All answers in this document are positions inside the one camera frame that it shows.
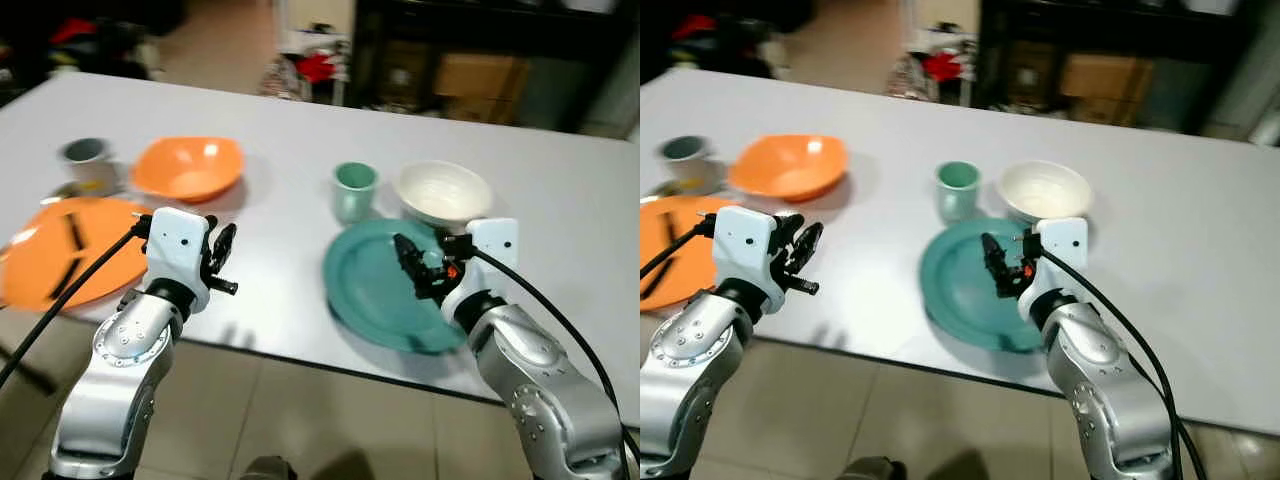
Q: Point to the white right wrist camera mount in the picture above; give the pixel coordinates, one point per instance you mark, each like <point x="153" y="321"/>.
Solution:
<point x="1060" y="255"/>
<point x="490" y="255"/>

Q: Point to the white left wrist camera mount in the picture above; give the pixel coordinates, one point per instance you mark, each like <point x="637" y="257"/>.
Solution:
<point x="745" y="250"/>
<point x="175" y="250"/>

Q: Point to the white bowl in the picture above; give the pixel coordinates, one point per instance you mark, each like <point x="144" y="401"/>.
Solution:
<point x="1045" y="190"/>
<point x="440" y="192"/>

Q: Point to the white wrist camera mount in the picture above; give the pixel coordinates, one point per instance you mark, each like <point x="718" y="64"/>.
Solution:
<point x="490" y="255"/>
<point x="175" y="250"/>
<point x="745" y="250"/>
<point x="1060" y="255"/>

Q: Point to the black shelf unit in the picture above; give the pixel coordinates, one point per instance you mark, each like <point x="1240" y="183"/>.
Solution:
<point x="1020" y="50"/>
<point x="400" y="50"/>

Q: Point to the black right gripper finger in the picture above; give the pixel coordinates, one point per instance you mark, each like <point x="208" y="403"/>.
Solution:
<point x="1003" y="275"/>
<point x="988" y="252"/>
<point x="420" y="275"/>
<point x="404" y="255"/>

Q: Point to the grey robot foot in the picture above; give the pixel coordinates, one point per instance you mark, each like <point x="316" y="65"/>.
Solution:
<point x="265" y="469"/>
<point x="875" y="470"/>

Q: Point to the grey mug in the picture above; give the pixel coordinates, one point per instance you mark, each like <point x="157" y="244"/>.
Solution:
<point x="688" y="158"/>
<point x="88" y="160"/>

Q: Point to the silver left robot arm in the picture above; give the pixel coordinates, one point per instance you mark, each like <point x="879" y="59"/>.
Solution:
<point x="690" y="380"/>
<point x="110" y="380"/>

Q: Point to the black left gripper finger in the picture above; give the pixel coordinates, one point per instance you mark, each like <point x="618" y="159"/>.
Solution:
<point x="816" y="243"/>
<point x="216" y="255"/>
<point x="231" y="245"/>
<point x="798" y="252"/>

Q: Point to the green cup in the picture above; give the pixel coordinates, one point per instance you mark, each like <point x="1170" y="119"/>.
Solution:
<point x="354" y="192"/>
<point x="957" y="192"/>

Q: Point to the orange plate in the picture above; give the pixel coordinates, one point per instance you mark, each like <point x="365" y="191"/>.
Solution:
<point x="40" y="260"/>
<point x="690" y="265"/>

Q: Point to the dark slim cutlery piece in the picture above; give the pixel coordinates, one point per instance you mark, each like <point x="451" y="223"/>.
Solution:
<point x="66" y="280"/>

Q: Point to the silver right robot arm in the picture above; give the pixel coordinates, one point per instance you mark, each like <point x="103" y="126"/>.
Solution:
<point x="545" y="390"/>
<point x="1110" y="390"/>

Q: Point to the orange bowl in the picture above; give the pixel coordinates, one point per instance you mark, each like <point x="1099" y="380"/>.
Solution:
<point x="790" y="166"/>
<point x="190" y="168"/>

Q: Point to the teal plate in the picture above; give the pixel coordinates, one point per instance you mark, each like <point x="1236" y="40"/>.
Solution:
<point x="370" y="285"/>
<point x="960" y="285"/>

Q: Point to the brown cardboard box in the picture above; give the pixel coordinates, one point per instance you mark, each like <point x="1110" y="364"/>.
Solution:
<point x="482" y="88"/>
<point x="1103" y="88"/>

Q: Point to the red cloth item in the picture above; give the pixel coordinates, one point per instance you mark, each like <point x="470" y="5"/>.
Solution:
<point x="316" y="67"/>
<point x="942" y="67"/>

